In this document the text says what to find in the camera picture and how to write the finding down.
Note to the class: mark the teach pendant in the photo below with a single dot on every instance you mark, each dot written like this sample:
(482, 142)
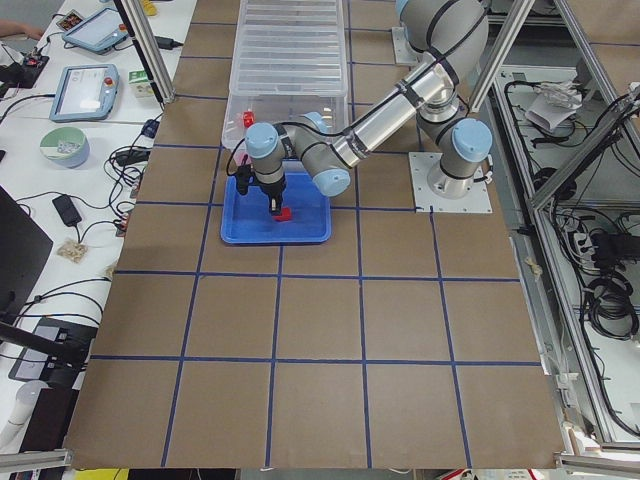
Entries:
(85, 93)
(98, 33)

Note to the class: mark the green white carton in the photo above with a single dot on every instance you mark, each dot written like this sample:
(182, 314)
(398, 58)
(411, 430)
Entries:
(139, 84)

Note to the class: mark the blue plastic tray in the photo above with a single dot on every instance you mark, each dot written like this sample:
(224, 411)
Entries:
(245, 219)

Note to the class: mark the aluminium frame post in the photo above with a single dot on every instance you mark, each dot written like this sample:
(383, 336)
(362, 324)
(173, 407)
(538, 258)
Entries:
(140, 31)

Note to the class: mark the red block upper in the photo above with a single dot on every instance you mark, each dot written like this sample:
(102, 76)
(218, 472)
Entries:
(248, 118)

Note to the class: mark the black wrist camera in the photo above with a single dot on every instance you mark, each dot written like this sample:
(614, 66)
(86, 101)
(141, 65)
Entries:
(243, 177)

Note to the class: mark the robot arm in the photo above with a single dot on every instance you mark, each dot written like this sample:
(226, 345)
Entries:
(420, 18)
(450, 36)

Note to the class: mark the teach pendant near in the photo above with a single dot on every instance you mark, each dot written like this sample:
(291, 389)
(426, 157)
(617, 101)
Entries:
(85, 93)

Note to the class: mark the black power adapter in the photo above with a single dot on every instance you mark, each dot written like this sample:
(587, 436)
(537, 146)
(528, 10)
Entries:
(66, 210)

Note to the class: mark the teach pendant far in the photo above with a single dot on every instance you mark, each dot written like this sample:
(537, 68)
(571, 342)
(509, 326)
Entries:
(98, 33)

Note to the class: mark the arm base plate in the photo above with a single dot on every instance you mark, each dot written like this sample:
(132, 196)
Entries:
(405, 54)
(436, 192)

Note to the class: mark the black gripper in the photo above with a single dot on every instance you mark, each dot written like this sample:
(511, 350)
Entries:
(272, 190)

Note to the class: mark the clear plastic box lid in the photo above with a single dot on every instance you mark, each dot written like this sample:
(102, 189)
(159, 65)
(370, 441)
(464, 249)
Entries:
(289, 48)

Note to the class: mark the green blue bowl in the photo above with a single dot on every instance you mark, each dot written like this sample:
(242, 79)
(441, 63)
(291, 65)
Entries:
(66, 147)

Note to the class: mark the clear plastic storage box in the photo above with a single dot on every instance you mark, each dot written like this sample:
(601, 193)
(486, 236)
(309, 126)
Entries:
(243, 111)

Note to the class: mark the red block with stud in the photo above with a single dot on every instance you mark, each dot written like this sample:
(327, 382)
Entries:
(284, 215)

